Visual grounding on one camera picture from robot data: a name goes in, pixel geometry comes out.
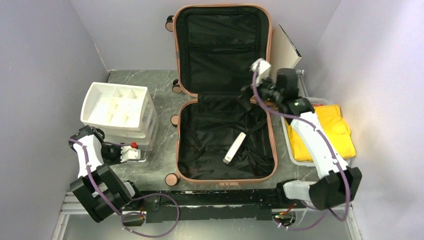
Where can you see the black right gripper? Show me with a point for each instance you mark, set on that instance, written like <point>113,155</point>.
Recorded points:
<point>268,81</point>

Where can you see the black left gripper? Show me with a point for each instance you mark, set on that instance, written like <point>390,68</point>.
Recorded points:
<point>118,159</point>

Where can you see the white plastic drawer organizer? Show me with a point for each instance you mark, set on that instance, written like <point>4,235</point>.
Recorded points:
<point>125,113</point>

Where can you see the white plastic mesh basket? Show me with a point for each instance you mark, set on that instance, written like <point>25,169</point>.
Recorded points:
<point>308,144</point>

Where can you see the pink hard-shell suitcase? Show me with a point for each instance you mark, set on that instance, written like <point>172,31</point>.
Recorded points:
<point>215,46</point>

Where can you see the white book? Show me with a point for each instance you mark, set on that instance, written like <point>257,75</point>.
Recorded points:
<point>234,148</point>

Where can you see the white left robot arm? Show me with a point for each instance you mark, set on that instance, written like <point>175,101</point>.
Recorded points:
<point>98,189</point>

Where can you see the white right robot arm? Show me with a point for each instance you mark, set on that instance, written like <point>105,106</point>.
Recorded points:
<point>338,182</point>

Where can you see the white flat board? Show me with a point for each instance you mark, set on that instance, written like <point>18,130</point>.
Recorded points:
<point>283,53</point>

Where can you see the black suitcase wheel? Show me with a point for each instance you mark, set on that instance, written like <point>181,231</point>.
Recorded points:
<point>172,179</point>

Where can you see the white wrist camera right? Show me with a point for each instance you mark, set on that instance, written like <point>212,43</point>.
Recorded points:
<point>261,69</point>

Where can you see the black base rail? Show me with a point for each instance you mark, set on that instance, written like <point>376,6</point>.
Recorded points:
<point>186,205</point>

